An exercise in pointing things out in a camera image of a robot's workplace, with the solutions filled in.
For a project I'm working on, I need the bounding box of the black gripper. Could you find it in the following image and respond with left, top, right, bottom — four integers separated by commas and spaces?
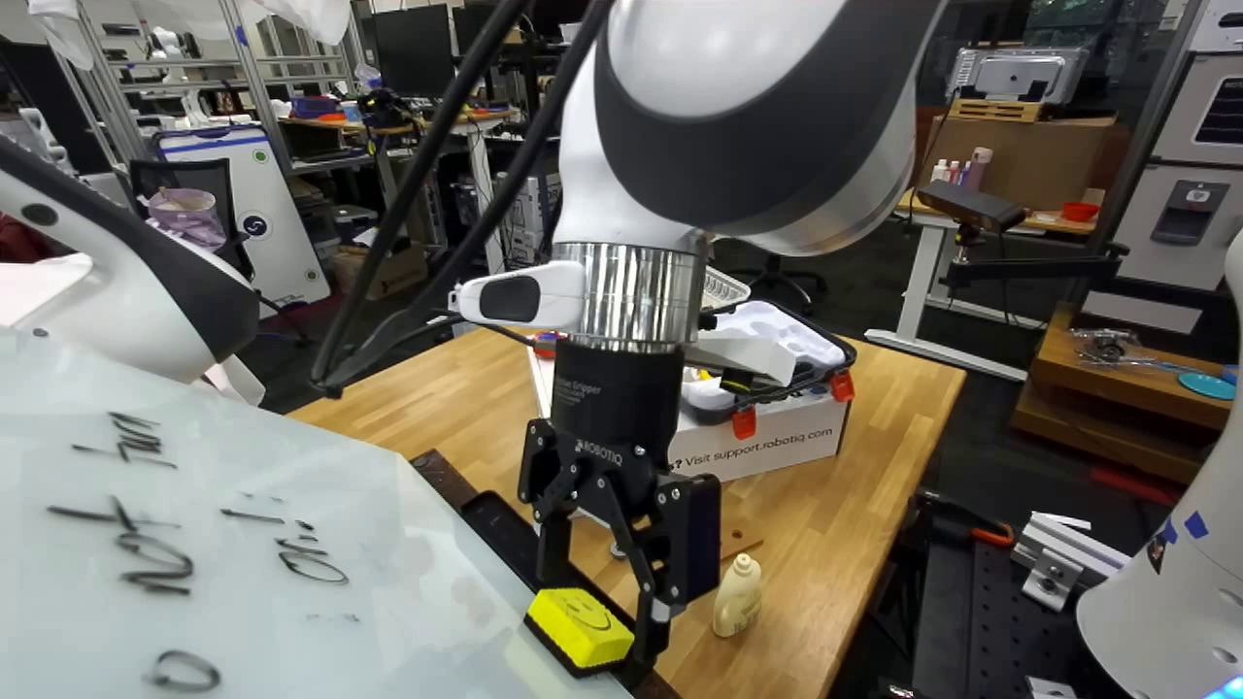
515, 341, 721, 667

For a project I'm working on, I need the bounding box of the white appliance machine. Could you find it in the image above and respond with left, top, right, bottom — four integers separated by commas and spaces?
1082, 0, 1243, 334

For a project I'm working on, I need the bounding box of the black optical breadboard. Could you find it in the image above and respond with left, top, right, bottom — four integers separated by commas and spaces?
912, 542, 1114, 699

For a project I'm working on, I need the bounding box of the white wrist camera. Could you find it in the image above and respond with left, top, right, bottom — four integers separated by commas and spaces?
445, 260, 586, 330

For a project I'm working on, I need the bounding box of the wooden side shelf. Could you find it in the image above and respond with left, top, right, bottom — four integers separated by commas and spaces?
1008, 311, 1231, 485

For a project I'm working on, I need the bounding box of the white robot base right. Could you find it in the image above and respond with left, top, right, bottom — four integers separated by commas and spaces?
1073, 230, 1243, 699

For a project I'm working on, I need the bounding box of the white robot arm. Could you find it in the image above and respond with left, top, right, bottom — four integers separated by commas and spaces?
520, 0, 947, 667

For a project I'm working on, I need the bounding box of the white adjustable desk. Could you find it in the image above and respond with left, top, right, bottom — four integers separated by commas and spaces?
867, 189, 1096, 382

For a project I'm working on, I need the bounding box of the black whiteboard tray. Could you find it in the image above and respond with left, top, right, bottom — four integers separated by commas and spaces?
413, 451, 679, 699

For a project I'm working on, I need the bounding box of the yellow duster block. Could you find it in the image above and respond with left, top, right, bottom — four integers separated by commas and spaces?
525, 585, 634, 671

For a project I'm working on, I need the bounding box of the white cardboard box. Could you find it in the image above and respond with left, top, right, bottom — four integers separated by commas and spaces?
528, 339, 849, 483

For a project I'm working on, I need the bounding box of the white whiteboard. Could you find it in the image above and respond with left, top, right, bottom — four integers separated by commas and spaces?
0, 330, 625, 699

